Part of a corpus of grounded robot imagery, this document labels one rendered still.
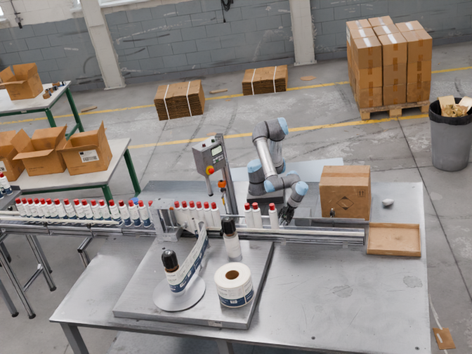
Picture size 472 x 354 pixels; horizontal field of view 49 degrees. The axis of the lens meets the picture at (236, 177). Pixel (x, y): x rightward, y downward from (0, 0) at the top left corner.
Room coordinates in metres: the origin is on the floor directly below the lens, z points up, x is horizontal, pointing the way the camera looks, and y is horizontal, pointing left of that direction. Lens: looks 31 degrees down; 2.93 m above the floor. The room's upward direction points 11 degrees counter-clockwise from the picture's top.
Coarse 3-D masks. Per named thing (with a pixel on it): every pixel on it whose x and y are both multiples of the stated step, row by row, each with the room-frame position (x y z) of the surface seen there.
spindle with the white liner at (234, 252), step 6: (228, 216) 2.49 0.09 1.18; (222, 222) 2.46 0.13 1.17; (228, 222) 2.44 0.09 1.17; (234, 222) 2.46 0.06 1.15; (222, 228) 2.46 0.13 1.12; (228, 228) 2.44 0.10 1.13; (234, 228) 2.45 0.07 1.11; (228, 234) 2.44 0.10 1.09; (234, 234) 2.46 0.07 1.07; (228, 240) 2.43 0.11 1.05; (234, 240) 2.43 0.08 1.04; (228, 246) 2.44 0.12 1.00; (234, 246) 2.43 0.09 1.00; (228, 252) 2.45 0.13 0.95; (234, 252) 2.43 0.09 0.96; (240, 252) 2.46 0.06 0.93; (228, 258) 2.46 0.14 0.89; (234, 258) 2.43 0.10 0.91; (240, 258) 2.44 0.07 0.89
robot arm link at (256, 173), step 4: (252, 160) 3.21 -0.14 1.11; (256, 160) 3.19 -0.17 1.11; (248, 164) 3.17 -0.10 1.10; (252, 164) 3.15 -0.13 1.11; (256, 164) 3.13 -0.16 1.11; (260, 164) 3.12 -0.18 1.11; (248, 168) 3.14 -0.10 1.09; (252, 168) 3.12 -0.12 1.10; (256, 168) 3.11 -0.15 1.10; (260, 168) 3.12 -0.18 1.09; (248, 172) 3.15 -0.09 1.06; (252, 172) 3.11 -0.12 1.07; (256, 172) 3.11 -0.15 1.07; (260, 172) 3.11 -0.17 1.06; (252, 176) 3.11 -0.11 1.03; (256, 176) 3.11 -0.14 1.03; (260, 176) 3.11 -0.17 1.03; (264, 176) 3.12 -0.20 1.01; (252, 180) 3.12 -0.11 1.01; (256, 180) 3.10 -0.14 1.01; (260, 180) 3.11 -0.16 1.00
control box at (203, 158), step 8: (200, 144) 2.88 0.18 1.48; (208, 144) 2.86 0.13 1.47; (216, 144) 2.86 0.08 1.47; (192, 152) 2.87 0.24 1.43; (200, 152) 2.80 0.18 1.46; (208, 152) 2.82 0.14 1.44; (200, 160) 2.81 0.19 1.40; (208, 160) 2.81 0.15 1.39; (224, 160) 2.88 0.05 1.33; (200, 168) 2.83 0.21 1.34; (208, 168) 2.81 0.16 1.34; (216, 168) 2.84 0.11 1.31
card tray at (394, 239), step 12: (372, 228) 2.56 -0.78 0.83; (384, 228) 2.53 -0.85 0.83; (396, 228) 2.51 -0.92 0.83; (408, 228) 2.49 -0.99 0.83; (372, 240) 2.44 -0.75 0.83; (384, 240) 2.42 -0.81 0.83; (396, 240) 2.40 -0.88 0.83; (408, 240) 2.38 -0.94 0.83; (420, 240) 2.32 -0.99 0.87; (372, 252) 2.33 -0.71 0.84; (384, 252) 2.30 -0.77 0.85; (396, 252) 2.28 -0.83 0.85; (408, 252) 2.26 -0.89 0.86; (420, 252) 2.23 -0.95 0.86
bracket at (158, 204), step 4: (156, 200) 2.87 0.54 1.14; (160, 200) 2.86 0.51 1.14; (164, 200) 2.85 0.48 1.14; (168, 200) 2.84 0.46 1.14; (172, 200) 2.83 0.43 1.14; (152, 204) 2.83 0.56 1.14; (156, 204) 2.82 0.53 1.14; (160, 204) 2.81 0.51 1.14; (164, 204) 2.80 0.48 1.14; (168, 204) 2.79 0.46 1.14; (152, 208) 2.79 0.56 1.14; (156, 208) 2.78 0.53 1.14; (160, 208) 2.77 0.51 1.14; (164, 208) 2.76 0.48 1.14; (168, 208) 2.75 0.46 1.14
